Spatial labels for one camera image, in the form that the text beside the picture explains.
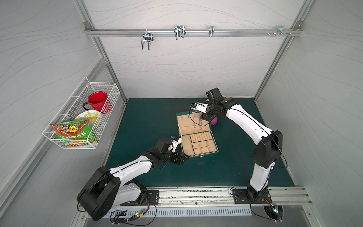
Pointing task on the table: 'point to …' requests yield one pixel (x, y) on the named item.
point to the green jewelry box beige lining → (196, 137)
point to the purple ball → (214, 121)
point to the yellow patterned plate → (92, 116)
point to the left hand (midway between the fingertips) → (184, 156)
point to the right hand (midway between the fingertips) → (204, 108)
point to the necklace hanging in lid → (200, 122)
